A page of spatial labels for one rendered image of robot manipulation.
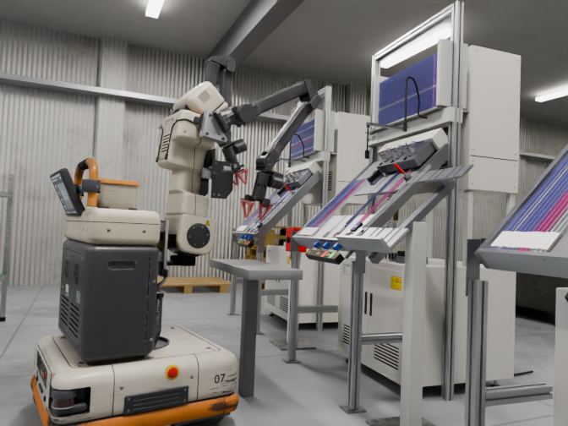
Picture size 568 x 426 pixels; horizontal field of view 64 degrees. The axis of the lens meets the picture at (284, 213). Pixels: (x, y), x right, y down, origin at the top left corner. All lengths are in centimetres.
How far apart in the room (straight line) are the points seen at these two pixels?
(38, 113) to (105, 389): 485
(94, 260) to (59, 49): 495
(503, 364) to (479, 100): 133
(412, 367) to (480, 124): 126
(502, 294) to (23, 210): 512
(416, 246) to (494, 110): 101
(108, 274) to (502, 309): 187
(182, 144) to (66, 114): 433
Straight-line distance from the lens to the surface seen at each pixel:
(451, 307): 233
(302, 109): 212
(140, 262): 170
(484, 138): 253
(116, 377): 172
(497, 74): 266
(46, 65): 637
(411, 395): 194
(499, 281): 257
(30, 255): 612
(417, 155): 231
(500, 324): 260
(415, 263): 185
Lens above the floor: 76
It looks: 2 degrees up
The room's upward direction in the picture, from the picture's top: 2 degrees clockwise
